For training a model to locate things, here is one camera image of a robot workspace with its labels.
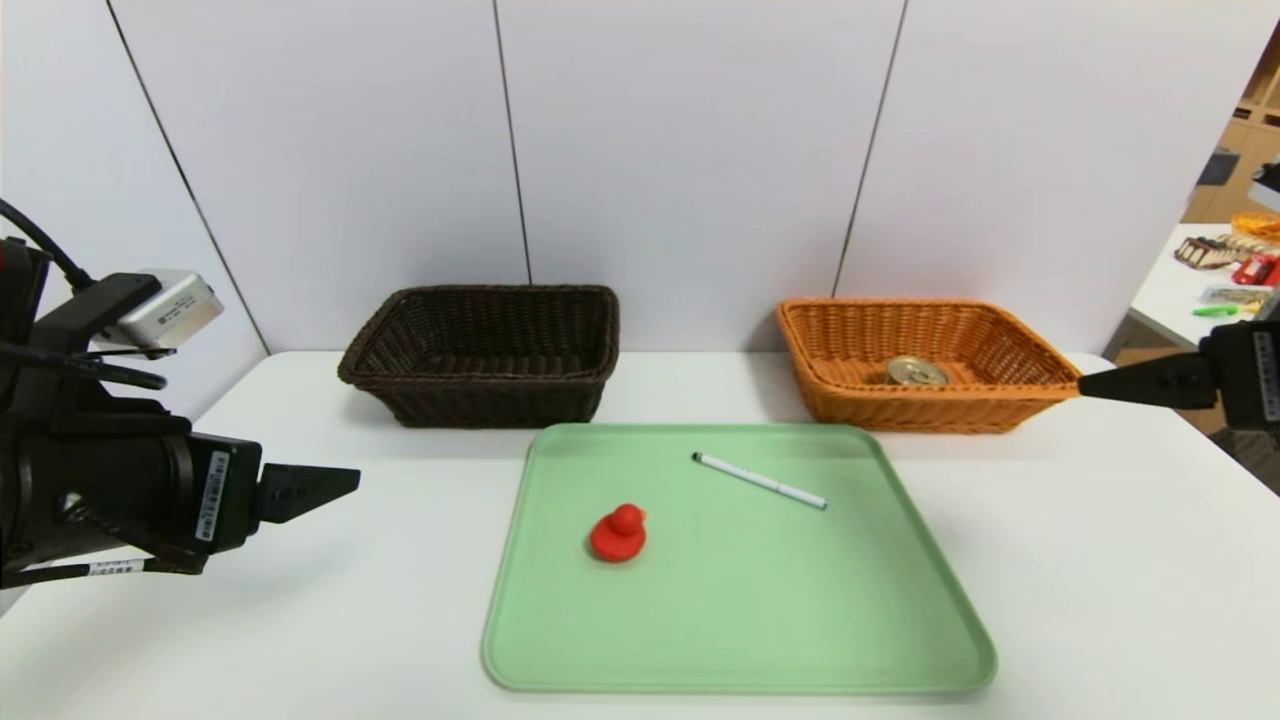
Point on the dark brown wicker basket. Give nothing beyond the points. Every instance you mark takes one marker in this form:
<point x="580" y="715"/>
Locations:
<point x="480" y="390"/>

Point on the clear plastic package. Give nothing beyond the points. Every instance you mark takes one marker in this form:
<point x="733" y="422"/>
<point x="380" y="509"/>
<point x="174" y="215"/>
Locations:
<point x="1235" y="295"/>

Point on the light green plastic tray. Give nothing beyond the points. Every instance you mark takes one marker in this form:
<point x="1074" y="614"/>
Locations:
<point x="700" y="620"/>

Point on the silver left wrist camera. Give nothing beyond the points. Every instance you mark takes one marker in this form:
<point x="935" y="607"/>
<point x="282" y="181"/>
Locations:
<point x="170" y="310"/>

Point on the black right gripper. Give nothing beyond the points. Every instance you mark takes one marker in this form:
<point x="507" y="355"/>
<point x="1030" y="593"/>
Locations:
<point x="1256" y="377"/>

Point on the small orange woven basket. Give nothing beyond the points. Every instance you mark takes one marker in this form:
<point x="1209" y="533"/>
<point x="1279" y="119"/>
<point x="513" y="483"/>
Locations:
<point x="1258" y="226"/>

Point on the white side table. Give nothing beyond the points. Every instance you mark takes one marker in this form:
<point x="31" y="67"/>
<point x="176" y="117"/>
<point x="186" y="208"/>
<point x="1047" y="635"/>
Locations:
<point x="1170" y="300"/>

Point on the green marker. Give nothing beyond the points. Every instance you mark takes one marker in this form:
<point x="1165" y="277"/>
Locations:
<point x="1215" y="310"/>

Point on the white pen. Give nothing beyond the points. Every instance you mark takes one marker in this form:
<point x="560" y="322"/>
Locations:
<point x="760" y="481"/>

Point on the gold pull-tab tin can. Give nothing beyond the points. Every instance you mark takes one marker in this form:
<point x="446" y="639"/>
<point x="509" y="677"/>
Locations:
<point x="917" y="372"/>

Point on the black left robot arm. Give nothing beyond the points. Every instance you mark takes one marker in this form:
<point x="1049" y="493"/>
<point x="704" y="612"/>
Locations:
<point x="90" y="480"/>

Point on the wooden shelf unit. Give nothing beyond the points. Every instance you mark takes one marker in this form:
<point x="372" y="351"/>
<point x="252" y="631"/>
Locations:
<point x="1240" y="130"/>

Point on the red toy item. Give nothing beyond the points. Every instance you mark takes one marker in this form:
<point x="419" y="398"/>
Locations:
<point x="1258" y="270"/>

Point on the orange wicker basket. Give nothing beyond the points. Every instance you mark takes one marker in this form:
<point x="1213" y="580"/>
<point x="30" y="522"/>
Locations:
<point x="930" y="410"/>

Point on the dark grey box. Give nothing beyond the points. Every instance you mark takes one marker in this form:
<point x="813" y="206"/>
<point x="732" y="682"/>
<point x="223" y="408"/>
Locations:
<point x="1272" y="306"/>

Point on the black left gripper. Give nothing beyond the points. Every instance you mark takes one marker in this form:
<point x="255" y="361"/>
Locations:
<point x="225" y="496"/>

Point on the red rubber duck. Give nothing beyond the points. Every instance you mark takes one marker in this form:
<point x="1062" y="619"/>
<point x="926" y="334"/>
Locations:
<point x="618" y="540"/>

